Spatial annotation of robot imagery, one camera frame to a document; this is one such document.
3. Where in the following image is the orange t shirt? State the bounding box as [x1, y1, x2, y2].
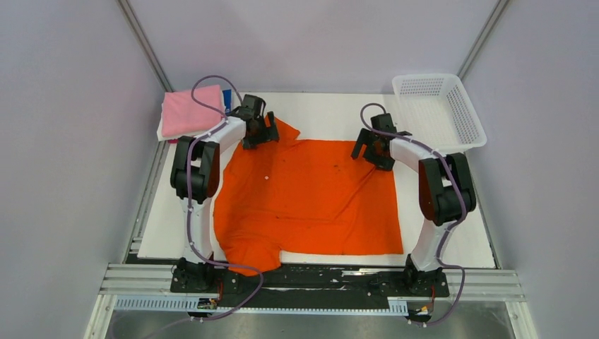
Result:
[213, 121, 404, 276]

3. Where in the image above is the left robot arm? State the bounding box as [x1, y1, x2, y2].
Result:
[170, 94, 279, 293]

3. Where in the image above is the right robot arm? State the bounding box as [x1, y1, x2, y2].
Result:
[351, 113, 476, 296]

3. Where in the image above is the blue folded t shirt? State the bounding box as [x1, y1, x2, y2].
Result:
[222, 89, 232, 116]

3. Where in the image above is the white plastic basket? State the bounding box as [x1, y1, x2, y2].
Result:
[391, 73, 487, 153]

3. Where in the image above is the pink folded t shirt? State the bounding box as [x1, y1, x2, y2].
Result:
[160, 85, 224, 136]

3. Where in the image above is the white folded t shirt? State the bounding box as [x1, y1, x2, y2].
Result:
[156, 117, 189, 141]

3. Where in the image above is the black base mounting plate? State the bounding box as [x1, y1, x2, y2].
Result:
[170, 264, 449, 310]

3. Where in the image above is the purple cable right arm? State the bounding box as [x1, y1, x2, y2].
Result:
[359, 102, 467, 328]

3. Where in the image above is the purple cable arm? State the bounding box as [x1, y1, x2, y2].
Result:
[359, 102, 467, 328]
[112, 74, 266, 334]

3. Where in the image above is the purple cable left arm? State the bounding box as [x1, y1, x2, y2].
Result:
[112, 74, 266, 334]

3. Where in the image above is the aluminium frame post right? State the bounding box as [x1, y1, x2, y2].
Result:
[457, 0, 511, 81]

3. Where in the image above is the aluminium frame post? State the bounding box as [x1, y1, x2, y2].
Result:
[116, 0, 173, 92]
[457, 0, 511, 81]

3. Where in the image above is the aluminium frame post left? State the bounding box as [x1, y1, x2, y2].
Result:
[116, 0, 173, 92]

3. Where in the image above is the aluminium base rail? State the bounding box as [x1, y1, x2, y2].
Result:
[85, 263, 538, 338]

